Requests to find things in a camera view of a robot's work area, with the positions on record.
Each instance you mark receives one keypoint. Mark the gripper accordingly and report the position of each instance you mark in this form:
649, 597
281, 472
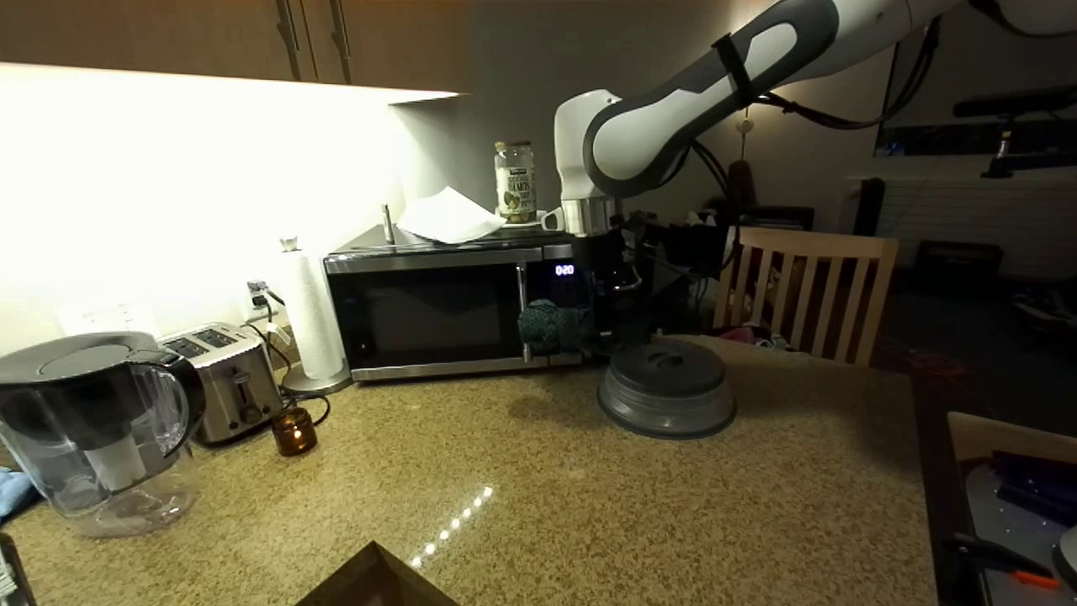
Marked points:
604, 278

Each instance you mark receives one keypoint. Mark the teal umbrella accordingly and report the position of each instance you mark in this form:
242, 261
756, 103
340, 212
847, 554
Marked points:
547, 326

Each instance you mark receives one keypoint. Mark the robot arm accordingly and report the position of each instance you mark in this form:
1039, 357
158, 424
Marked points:
673, 109

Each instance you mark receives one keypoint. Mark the grey collapsible food cover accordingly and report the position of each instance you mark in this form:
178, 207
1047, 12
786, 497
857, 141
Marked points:
667, 391

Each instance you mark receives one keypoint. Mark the glass jar with label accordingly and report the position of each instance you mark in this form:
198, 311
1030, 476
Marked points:
515, 181

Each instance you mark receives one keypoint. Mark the white paper sheet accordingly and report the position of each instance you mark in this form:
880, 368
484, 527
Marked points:
450, 217

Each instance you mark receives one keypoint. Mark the black steel microwave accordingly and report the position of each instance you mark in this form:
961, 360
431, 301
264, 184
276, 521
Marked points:
437, 320

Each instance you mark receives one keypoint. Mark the microwave door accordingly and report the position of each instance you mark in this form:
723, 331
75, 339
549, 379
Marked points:
429, 316

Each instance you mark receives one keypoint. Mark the wooden chair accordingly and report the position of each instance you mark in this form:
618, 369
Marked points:
808, 252

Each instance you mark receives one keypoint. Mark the paper towel roll on holder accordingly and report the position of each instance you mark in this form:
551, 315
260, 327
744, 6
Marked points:
313, 320

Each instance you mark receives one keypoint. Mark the amber glass candle jar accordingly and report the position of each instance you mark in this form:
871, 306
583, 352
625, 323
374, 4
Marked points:
294, 433

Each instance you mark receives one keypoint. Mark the dark wooden box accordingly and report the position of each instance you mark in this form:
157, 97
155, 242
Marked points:
374, 581

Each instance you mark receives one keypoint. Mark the steel toaster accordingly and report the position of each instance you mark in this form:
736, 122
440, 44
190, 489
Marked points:
231, 383

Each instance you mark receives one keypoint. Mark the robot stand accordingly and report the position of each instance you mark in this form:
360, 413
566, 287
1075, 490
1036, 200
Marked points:
1001, 513

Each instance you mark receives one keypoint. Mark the black tool with orange tip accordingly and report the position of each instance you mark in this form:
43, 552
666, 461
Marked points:
1001, 560

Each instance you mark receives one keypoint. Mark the water filter pitcher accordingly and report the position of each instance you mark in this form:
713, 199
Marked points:
92, 421

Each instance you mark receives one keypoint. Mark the blue cloth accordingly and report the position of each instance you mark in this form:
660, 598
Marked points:
13, 495

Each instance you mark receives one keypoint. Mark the wall socket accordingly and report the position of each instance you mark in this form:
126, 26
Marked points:
257, 299

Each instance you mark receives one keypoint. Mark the camera on mount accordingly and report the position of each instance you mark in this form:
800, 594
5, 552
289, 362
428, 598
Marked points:
1014, 105

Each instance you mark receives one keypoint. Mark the wooden wall cabinet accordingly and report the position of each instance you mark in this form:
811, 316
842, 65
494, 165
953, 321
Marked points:
168, 38

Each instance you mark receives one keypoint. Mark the white switch plate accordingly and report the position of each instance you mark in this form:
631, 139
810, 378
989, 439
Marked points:
105, 318

